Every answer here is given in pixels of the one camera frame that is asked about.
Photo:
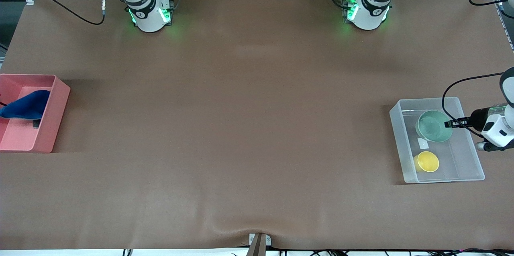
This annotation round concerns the blue microfibre cloth grey edge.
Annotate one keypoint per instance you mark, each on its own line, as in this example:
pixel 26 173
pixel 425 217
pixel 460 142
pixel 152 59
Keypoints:
pixel 28 105

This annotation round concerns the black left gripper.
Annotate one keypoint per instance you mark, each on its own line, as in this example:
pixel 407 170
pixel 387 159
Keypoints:
pixel 477 119

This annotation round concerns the clear plastic bin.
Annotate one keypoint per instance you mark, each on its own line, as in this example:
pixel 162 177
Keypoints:
pixel 466 163

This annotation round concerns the pale green bowl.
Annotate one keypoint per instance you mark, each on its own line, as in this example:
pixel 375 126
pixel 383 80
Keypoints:
pixel 433 127

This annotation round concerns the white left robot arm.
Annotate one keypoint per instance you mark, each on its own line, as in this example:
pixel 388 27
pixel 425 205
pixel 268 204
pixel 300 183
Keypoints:
pixel 367 13

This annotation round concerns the brown table cover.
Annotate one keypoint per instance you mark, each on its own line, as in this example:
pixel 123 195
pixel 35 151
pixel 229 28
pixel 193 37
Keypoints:
pixel 257 67

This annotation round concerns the white label sticker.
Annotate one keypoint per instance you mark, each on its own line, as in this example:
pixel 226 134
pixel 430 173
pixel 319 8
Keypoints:
pixel 423 144

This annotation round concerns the pink plastic bin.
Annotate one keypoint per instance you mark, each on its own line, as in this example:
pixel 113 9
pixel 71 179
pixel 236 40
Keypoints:
pixel 56 119

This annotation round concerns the mount post with grey plate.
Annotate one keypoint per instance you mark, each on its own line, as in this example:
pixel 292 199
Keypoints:
pixel 258 248

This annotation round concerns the yellow cup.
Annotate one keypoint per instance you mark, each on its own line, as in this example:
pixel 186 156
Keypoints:
pixel 427 161

